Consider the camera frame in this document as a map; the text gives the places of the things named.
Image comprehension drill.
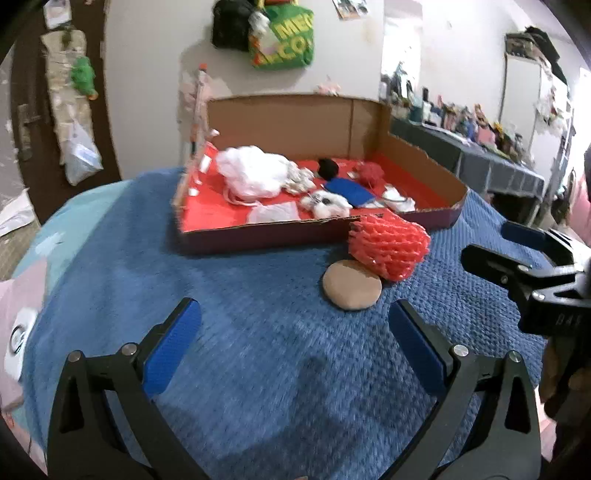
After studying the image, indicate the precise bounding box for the dark brown door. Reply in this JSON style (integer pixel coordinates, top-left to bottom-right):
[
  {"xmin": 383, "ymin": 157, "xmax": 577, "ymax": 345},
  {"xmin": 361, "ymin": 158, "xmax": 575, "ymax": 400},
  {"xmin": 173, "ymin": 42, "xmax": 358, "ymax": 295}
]
[{"xmin": 9, "ymin": 0, "xmax": 123, "ymax": 217}]

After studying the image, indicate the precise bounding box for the row of small colourful items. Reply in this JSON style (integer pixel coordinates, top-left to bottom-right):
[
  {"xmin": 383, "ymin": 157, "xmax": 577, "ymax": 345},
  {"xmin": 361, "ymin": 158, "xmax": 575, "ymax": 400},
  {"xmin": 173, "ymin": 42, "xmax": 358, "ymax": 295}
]
[{"xmin": 392, "ymin": 69, "xmax": 536, "ymax": 162}]

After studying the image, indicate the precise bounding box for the black bag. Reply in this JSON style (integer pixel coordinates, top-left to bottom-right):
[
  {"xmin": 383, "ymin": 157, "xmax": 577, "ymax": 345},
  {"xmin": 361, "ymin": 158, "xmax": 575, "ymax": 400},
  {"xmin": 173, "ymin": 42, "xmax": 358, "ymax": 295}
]
[{"xmin": 212, "ymin": 0, "xmax": 254, "ymax": 51}]

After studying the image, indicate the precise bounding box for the white plastic bag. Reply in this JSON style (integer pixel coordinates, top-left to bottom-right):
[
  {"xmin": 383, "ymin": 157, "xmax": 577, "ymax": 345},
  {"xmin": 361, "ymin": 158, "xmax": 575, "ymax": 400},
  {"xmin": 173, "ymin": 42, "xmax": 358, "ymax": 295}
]
[{"xmin": 216, "ymin": 145, "xmax": 296, "ymax": 201}]

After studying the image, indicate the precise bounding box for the red printed plastic liner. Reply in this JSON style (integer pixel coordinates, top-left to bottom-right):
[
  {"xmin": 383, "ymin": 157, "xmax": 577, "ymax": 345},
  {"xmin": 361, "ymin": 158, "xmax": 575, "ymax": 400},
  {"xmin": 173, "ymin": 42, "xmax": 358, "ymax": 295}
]
[{"xmin": 180, "ymin": 143, "xmax": 455, "ymax": 232}]

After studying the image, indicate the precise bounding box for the clear plastic bag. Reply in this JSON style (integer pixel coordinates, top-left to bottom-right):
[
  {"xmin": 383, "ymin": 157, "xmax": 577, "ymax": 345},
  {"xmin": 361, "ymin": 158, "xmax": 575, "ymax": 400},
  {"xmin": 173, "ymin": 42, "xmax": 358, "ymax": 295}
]
[{"xmin": 62, "ymin": 120, "xmax": 103, "ymax": 185}]

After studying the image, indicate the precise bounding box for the white plush toy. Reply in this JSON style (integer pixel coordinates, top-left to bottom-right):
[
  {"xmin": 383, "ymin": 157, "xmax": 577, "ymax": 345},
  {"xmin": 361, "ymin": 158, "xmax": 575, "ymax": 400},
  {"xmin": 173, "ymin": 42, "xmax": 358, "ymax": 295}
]
[{"xmin": 300, "ymin": 191, "xmax": 352, "ymax": 217}]

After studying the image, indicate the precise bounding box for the beige hanging cloth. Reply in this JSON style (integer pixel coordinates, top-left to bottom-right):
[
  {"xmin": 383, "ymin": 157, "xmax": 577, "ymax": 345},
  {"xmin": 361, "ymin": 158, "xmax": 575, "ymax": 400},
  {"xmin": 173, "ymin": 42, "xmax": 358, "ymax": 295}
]
[{"xmin": 41, "ymin": 30, "xmax": 95, "ymax": 167}]

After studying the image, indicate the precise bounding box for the pastel bed sheet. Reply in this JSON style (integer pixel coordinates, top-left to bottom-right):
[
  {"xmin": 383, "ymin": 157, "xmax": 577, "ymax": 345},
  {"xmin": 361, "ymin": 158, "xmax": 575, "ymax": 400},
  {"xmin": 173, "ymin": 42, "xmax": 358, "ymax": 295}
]
[{"xmin": 0, "ymin": 180, "xmax": 134, "ymax": 416}]

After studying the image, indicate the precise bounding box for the coral foam net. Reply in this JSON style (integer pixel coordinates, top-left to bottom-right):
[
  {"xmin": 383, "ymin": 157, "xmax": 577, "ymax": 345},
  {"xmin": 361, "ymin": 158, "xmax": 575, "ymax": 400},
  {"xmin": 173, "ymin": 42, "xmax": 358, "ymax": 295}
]
[{"xmin": 347, "ymin": 215, "xmax": 432, "ymax": 282}]

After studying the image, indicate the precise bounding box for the red yarn ball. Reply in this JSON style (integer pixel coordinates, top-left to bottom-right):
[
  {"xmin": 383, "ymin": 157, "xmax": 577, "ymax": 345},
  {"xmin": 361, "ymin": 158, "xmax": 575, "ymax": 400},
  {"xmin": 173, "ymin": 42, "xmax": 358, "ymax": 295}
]
[{"xmin": 358, "ymin": 161, "xmax": 386, "ymax": 186}]

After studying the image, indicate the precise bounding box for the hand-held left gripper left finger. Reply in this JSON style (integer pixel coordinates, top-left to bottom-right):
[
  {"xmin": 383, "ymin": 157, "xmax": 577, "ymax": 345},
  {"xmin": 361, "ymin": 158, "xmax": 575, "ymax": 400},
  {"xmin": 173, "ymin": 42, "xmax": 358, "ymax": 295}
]
[{"xmin": 46, "ymin": 296, "xmax": 208, "ymax": 480}]

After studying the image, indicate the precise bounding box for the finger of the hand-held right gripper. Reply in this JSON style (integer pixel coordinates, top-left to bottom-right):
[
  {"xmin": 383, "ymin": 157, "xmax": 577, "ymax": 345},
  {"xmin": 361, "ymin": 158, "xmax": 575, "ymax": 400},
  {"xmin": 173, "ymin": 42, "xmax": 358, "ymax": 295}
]
[
  {"xmin": 501, "ymin": 220, "xmax": 591, "ymax": 271},
  {"xmin": 461, "ymin": 244, "xmax": 580, "ymax": 298}
]

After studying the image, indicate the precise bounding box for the wall photo sheet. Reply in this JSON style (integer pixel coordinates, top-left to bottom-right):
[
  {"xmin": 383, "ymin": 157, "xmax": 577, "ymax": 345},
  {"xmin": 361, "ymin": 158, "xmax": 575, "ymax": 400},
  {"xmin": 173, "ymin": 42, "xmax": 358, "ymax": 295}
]
[{"xmin": 331, "ymin": 0, "xmax": 370, "ymax": 20}]

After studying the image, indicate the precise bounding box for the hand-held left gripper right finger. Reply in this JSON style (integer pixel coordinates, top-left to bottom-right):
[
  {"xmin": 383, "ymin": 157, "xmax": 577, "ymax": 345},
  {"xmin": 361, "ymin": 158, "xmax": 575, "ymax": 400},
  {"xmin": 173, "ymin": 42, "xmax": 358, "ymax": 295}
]
[{"xmin": 388, "ymin": 299, "xmax": 543, "ymax": 480}]

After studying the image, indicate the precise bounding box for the blue knitted blanket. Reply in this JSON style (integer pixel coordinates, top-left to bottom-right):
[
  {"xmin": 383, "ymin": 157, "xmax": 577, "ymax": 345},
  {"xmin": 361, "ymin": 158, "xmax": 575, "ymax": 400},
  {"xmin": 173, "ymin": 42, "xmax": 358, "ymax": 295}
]
[{"xmin": 14, "ymin": 168, "xmax": 555, "ymax": 480}]

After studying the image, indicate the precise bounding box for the brown round pad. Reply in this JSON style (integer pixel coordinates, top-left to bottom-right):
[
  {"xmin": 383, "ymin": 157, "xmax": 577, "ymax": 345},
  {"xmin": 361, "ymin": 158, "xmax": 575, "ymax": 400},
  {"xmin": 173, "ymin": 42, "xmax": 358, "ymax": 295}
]
[{"xmin": 322, "ymin": 260, "xmax": 383, "ymax": 311}]

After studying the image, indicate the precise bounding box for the green plush toy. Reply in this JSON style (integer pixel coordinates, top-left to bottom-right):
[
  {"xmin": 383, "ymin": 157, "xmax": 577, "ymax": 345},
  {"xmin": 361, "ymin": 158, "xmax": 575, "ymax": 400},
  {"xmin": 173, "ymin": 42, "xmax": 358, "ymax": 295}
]
[{"xmin": 70, "ymin": 58, "xmax": 99, "ymax": 100}]

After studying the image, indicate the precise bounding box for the cardboard box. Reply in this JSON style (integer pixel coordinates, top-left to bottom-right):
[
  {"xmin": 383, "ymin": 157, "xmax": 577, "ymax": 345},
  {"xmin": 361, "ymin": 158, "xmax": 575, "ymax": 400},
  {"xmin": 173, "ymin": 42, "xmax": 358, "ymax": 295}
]
[{"xmin": 173, "ymin": 95, "xmax": 469, "ymax": 256}]

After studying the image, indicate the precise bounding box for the dark covered table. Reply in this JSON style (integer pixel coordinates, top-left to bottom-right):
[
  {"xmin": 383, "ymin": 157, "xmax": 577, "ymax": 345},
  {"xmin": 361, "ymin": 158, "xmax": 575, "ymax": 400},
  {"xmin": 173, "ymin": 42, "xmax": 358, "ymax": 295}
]
[{"xmin": 390, "ymin": 120, "xmax": 546, "ymax": 222}]

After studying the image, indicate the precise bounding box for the person's right hand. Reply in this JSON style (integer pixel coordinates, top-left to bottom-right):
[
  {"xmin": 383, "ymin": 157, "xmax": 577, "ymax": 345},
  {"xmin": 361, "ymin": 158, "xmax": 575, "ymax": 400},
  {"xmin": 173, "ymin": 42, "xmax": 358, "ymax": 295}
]
[{"xmin": 538, "ymin": 339, "xmax": 591, "ymax": 421}]

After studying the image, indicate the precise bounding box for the green shopping bag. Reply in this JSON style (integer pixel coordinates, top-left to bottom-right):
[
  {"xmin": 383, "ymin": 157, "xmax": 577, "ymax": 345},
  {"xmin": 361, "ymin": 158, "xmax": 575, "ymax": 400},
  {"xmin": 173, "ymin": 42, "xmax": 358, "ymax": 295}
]
[{"xmin": 249, "ymin": 4, "xmax": 315, "ymax": 70}]

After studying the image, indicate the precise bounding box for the metal door handle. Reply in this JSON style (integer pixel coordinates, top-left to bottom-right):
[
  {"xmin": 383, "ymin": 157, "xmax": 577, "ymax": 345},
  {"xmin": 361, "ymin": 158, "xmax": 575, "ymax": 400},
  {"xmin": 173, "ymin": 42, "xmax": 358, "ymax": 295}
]
[{"xmin": 16, "ymin": 104, "xmax": 47, "ymax": 160}]

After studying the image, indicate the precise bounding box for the blue cloth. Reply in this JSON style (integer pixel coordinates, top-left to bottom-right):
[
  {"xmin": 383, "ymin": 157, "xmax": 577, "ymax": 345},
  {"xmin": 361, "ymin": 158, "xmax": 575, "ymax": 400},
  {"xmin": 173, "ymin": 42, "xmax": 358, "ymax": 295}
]
[{"xmin": 323, "ymin": 178, "xmax": 376, "ymax": 207}]

